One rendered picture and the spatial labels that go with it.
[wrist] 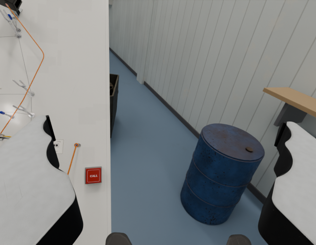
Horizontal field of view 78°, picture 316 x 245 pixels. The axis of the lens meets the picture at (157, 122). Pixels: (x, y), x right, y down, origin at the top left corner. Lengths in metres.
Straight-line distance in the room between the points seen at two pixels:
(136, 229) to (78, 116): 1.33
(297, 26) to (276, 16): 0.24
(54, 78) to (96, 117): 0.20
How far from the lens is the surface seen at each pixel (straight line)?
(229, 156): 1.54
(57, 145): 0.77
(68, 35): 0.88
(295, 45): 2.21
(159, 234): 1.91
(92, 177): 0.73
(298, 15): 2.26
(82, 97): 0.78
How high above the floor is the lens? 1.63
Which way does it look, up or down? 30 degrees down
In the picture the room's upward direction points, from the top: 11 degrees clockwise
